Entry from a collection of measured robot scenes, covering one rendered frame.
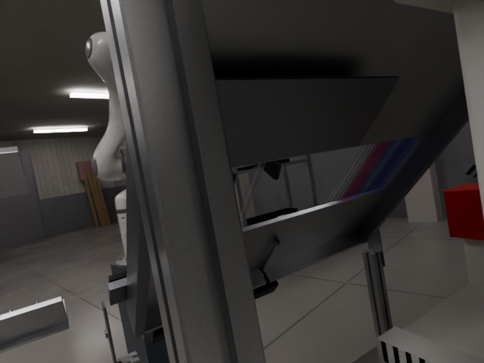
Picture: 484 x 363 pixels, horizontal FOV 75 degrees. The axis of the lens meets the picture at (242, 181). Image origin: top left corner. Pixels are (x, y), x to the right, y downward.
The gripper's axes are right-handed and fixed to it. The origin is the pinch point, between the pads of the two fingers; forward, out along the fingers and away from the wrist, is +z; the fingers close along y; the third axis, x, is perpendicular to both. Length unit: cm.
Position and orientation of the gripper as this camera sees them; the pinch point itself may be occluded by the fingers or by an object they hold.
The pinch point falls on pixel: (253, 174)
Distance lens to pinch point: 53.3
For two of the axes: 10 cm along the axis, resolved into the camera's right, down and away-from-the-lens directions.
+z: 5.1, 5.3, -6.8
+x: -1.5, 8.3, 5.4
